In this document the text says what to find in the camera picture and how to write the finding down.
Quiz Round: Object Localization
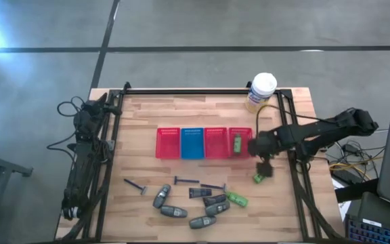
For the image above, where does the blue disposable razor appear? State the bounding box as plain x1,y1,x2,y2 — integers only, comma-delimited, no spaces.
173,176,200,186
200,183,228,193
123,178,148,196

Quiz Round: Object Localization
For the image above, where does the black cable loop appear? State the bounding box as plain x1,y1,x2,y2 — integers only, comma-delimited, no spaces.
56,96,88,118

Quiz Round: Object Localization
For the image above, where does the black power adapter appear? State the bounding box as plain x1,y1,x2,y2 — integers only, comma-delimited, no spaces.
342,143,361,154

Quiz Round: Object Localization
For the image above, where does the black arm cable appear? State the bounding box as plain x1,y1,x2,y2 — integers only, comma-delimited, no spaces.
255,104,334,137

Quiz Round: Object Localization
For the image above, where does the Lysol wipes canister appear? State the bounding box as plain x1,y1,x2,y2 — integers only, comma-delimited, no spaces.
244,72,278,115

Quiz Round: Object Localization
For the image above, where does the dark gray toiletry tube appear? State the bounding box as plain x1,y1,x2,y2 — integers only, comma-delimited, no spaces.
188,187,213,199

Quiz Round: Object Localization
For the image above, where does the gray toiletry bottle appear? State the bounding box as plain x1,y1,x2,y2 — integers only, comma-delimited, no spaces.
152,184,172,209
160,205,189,219
204,201,231,217
188,215,217,230
202,194,228,207

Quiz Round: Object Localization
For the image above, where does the black metal table frame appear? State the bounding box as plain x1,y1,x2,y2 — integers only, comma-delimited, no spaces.
79,81,348,244

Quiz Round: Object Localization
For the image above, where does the red plastic basket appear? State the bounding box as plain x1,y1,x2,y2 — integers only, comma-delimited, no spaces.
227,127,253,159
155,127,181,160
204,127,230,160

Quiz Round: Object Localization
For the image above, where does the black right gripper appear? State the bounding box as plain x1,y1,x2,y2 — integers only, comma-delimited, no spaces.
247,130,279,178

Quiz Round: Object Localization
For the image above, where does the yellow cable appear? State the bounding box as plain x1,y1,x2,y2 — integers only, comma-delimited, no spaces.
329,156,385,174

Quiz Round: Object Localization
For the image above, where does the blue plastic basket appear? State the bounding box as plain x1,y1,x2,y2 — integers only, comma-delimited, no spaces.
180,127,205,161

